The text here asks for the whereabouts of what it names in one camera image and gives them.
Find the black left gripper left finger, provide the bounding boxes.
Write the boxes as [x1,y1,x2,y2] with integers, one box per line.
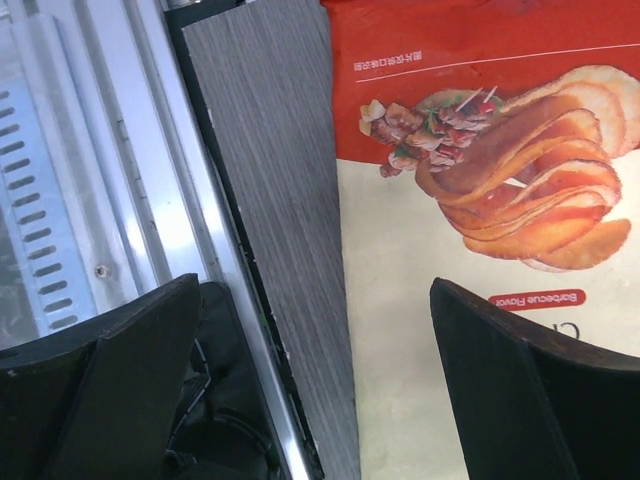
[1,274,201,479]

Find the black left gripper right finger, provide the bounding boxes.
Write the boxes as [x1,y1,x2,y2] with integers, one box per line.
[430,278,639,479]

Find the cream red cassava chips bag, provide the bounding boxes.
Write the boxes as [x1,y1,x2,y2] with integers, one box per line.
[325,1,639,479]

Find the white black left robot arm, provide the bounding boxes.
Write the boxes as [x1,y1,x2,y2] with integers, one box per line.
[1,275,639,479]

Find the aluminium front rail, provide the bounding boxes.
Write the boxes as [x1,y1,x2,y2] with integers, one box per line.
[1,1,306,469]

